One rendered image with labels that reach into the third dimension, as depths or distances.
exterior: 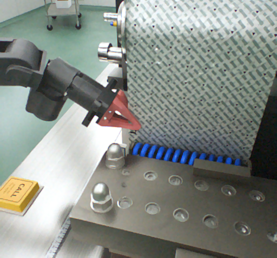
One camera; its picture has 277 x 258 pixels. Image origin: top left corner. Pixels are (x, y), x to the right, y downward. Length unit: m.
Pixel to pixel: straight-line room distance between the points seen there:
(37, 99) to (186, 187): 0.32
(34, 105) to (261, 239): 0.45
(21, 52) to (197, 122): 0.33
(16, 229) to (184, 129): 0.38
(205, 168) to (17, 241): 0.38
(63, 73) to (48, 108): 0.08
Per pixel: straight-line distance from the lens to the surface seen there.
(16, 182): 0.69
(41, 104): 0.56
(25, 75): 0.50
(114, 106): 0.50
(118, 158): 0.50
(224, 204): 0.47
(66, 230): 0.60
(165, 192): 0.47
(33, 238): 0.61
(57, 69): 0.52
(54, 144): 0.80
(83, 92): 0.51
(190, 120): 0.51
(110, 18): 0.51
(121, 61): 0.57
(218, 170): 0.50
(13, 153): 2.30
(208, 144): 0.53
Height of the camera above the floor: 1.38
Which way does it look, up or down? 34 degrees down
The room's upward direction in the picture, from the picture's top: straight up
